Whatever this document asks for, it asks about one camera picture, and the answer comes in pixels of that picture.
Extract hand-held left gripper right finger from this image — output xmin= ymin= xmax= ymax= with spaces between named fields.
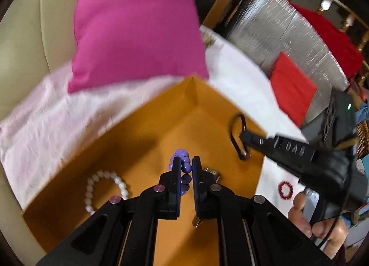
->
xmin=192 ymin=156 xmax=335 ymax=266

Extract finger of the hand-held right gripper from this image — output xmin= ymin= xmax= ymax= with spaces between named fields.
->
xmin=240 ymin=130 xmax=316 ymax=170

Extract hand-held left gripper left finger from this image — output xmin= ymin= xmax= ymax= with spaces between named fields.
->
xmin=36 ymin=156 xmax=183 ymax=266

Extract purple bead bracelet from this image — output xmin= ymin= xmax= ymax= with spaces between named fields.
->
xmin=169 ymin=149 xmax=192 ymax=196

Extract orange leather tray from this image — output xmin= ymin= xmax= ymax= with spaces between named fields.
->
xmin=22 ymin=73 xmax=268 ymax=266

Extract black oval carabiner ring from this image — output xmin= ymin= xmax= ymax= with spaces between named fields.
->
xmin=229 ymin=114 xmax=252 ymax=160

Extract person's right hand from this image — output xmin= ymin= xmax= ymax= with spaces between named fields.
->
xmin=288 ymin=191 xmax=350 ymax=258

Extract silver metal clasp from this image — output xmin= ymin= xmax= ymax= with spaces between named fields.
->
xmin=192 ymin=168 xmax=222 ymax=228

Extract wicker basket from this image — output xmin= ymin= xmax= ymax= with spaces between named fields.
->
xmin=355 ymin=120 xmax=369 ymax=160

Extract small red cushion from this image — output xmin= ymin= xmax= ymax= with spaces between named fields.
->
xmin=270 ymin=51 xmax=318 ymax=126

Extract silver foil mat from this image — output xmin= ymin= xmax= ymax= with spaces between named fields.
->
xmin=225 ymin=0 xmax=348 ymax=124

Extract large red cushion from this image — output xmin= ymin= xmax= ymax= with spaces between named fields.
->
xmin=290 ymin=3 xmax=364 ymax=79

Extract white cloth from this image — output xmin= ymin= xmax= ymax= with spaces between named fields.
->
xmin=0 ymin=25 xmax=309 ymax=216

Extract pink pillow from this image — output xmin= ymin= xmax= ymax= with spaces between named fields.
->
xmin=68 ymin=0 xmax=209 ymax=94

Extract beige sofa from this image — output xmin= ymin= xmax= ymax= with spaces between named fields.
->
xmin=0 ymin=0 xmax=84 ymax=261

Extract black cable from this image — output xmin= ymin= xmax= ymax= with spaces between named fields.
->
xmin=309 ymin=151 xmax=356 ymax=247

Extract red bead bracelet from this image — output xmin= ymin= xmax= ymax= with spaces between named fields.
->
xmin=277 ymin=181 xmax=294 ymax=200

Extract white pearl bracelet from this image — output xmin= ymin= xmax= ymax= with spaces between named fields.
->
xmin=84 ymin=170 xmax=129 ymax=216

